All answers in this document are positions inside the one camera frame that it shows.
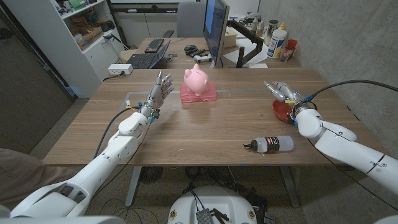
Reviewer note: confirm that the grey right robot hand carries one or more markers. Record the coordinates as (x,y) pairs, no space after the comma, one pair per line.
(289,93)

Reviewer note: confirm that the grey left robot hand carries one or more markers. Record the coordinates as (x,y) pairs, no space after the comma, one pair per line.
(157,96)

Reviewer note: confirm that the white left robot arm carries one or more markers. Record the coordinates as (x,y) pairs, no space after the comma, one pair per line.
(102,165)

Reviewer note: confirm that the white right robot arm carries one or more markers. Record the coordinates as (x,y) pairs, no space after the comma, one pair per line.
(342,146)

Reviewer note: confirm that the red bowl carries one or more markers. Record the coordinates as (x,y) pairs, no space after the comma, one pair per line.
(281,112)

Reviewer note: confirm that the pink plastic piggy bank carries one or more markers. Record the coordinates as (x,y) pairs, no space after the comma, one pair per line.
(196,80)

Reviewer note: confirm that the white power strip box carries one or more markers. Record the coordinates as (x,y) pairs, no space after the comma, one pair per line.
(119,68)

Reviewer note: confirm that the pink translucent plastic box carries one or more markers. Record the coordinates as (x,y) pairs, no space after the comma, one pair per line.
(209,95)

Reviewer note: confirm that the small beige cardboard box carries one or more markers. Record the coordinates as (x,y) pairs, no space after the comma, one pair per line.
(230,38)

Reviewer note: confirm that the brown cardboard box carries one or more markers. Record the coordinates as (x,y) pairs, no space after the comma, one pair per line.
(90,37)

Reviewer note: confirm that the dark open laptop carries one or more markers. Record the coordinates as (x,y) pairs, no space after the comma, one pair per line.
(143,60)

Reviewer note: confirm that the wooden back desk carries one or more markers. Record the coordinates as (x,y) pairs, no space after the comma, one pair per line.
(180,57)

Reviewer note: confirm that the red plastic cup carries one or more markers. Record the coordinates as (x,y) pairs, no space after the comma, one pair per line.
(292,43)

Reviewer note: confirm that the black keyboard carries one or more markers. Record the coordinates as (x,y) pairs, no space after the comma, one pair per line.
(154,45)

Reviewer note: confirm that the white plastic jug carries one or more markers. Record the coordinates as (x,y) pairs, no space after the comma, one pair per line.
(276,43)

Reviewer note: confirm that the clear black-capped squeeze bottle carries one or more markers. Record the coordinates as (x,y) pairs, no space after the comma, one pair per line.
(270,144)

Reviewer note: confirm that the black computer mouse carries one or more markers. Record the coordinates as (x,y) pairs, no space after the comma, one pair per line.
(190,48)

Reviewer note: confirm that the white game controller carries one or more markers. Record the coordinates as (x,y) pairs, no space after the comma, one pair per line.
(202,58)

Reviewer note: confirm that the white paper sheets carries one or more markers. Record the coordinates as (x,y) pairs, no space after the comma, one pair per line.
(248,46)

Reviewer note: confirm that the dark-lidded tall jar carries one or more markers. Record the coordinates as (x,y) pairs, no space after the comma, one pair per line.
(271,29)

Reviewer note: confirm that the yellow-capped bottle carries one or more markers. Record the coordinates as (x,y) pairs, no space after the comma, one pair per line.
(282,26)

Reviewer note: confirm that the black floor fan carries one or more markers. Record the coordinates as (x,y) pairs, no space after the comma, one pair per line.
(151,175)

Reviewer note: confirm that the grey office chair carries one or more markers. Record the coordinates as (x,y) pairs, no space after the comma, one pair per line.
(191,20)

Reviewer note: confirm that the black computer monitor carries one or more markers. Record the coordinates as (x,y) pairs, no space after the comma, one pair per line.
(214,28)

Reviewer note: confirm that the grey table leg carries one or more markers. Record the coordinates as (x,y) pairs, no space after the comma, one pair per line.
(133,186)
(289,186)

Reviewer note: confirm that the white shelf cabinet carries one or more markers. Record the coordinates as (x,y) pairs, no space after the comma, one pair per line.
(62,53)

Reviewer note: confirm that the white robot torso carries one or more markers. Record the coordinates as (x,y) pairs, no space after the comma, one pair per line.
(214,202)

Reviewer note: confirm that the person's brown trouser leg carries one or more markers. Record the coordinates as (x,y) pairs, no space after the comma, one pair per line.
(28,174)

